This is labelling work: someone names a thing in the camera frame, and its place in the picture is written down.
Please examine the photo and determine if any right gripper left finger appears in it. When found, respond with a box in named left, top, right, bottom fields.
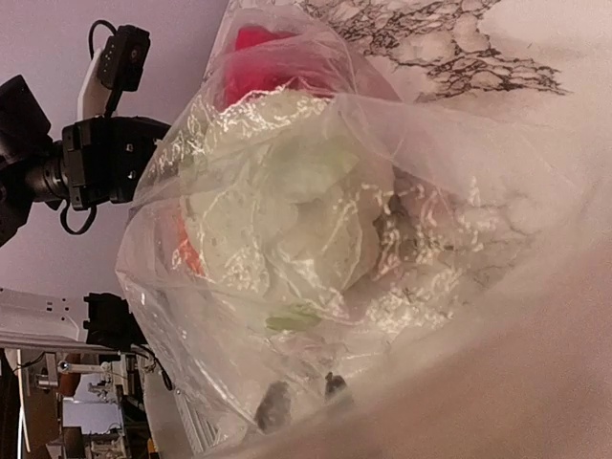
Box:
left=254, top=381, right=292, bottom=434

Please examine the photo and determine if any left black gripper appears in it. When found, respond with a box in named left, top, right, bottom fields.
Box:
left=61, top=117, right=170, bottom=210

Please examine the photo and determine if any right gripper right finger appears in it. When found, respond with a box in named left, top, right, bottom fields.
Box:
left=324, top=372, right=347, bottom=400

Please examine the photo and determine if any clear zip top bag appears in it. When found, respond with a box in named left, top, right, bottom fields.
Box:
left=117, top=1, right=611, bottom=458

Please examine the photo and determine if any orange fake pepper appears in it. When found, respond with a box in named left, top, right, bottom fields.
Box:
left=176, top=217, right=205, bottom=276

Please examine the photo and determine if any pale green fake cabbage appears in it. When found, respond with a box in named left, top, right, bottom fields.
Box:
left=181, top=90, right=394, bottom=332

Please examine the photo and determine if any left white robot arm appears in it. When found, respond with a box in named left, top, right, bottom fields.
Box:
left=1, top=76, right=169, bottom=294

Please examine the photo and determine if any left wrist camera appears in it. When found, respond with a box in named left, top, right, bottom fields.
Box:
left=76, top=19, right=151, bottom=120

